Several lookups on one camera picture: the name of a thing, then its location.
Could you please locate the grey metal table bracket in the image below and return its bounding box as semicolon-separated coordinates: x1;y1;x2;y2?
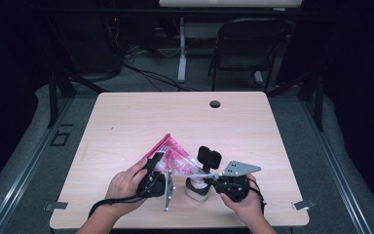
44;201;69;213
290;198;317;212

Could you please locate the person's right hand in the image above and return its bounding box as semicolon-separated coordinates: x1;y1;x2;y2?
219;175;268;226

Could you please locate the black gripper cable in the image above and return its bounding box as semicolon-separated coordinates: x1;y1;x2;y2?
247;177;268;214
88;175;164;219

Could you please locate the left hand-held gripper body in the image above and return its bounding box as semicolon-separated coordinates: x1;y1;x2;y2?
137;169;176;213

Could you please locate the white desk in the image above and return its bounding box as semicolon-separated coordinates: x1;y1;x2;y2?
158;0;304;86

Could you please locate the person's left hand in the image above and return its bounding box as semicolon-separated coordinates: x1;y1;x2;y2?
104;157;151;218

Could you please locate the black horizontal metal bar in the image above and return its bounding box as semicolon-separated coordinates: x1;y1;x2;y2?
28;7;306;17

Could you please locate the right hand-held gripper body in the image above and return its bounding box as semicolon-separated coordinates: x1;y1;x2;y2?
211;160;263;204

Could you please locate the black floor cable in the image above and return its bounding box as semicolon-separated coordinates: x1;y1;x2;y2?
122;61;197;93

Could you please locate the dark equipment with red light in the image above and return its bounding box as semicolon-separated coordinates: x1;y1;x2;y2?
73;14;125;76

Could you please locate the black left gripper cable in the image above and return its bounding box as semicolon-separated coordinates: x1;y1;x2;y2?
88;175;164;219

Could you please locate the black folding chair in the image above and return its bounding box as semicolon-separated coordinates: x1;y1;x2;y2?
206;17;292;94

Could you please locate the pink printed plastic bag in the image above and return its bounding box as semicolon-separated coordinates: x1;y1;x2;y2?
142;133;220;181

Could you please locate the black metal stand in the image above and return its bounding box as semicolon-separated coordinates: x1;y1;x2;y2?
46;63;109;130
265;69;325;133

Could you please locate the aluminium floor rail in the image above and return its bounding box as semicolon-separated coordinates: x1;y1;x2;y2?
0;97;76;234
299;97;374;234

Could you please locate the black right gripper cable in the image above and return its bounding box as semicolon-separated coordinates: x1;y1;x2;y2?
247;177;268;214

